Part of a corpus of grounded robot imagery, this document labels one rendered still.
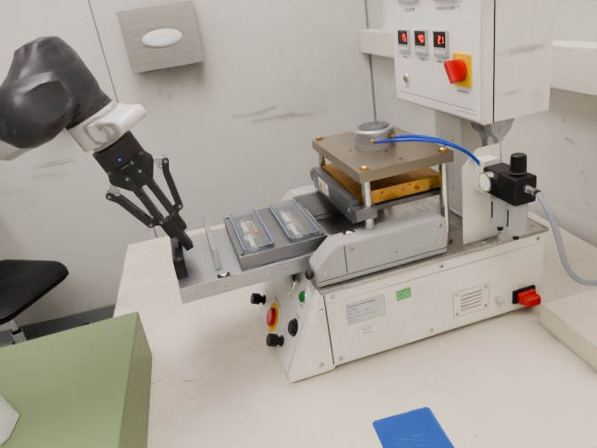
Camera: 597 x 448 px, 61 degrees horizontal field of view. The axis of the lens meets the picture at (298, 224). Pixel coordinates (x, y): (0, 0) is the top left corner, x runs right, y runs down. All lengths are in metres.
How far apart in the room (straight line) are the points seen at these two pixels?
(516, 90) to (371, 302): 0.44
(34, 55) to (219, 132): 1.69
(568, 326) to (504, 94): 0.42
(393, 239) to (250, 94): 1.67
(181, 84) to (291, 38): 0.55
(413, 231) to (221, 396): 0.46
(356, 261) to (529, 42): 0.45
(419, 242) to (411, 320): 0.16
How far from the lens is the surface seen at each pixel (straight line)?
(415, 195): 0.97
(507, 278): 1.07
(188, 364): 1.09
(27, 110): 0.82
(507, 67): 0.93
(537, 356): 1.03
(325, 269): 0.87
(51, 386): 0.98
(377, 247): 0.89
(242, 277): 0.90
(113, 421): 0.83
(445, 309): 1.02
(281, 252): 0.91
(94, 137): 0.87
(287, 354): 0.99
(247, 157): 2.52
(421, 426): 0.88
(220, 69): 2.44
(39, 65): 0.86
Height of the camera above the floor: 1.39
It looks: 24 degrees down
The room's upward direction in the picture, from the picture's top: 9 degrees counter-clockwise
